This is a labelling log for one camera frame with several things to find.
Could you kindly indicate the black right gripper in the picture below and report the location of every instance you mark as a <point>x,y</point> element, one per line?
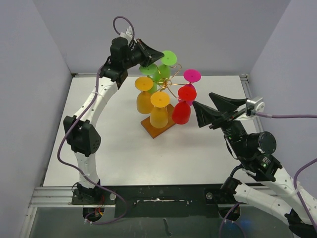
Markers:
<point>204,113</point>

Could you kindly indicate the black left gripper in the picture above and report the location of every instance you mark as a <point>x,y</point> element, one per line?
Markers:
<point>149,55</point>

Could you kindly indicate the green wine glass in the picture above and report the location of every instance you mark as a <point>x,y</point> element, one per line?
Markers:
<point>149,72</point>
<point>168,60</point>

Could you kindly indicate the orange wine glass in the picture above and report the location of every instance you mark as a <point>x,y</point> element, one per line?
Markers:
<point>143,101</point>
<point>159,114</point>

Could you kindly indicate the red wine glass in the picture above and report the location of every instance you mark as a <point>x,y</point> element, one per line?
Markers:
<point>182,110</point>

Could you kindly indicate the pink wine glass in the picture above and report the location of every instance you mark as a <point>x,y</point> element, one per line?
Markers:
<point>192,77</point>

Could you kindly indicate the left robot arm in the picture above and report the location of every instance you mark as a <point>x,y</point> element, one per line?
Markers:
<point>80,129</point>

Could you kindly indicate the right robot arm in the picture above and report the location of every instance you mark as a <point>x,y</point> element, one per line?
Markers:
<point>292,204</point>

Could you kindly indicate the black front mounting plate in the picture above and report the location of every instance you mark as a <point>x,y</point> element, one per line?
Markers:
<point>156,201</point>

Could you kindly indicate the gold wire glass rack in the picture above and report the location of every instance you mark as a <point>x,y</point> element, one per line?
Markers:
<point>165,83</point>

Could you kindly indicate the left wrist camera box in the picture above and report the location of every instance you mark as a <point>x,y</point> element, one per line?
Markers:
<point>129,34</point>

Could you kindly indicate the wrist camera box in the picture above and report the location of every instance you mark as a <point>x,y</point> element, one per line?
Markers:
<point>129,34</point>
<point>253,106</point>

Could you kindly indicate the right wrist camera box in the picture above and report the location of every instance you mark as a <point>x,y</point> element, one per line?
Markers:
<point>253,106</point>

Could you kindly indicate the aluminium frame rail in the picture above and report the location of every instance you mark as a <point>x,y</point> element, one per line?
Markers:
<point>182,162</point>

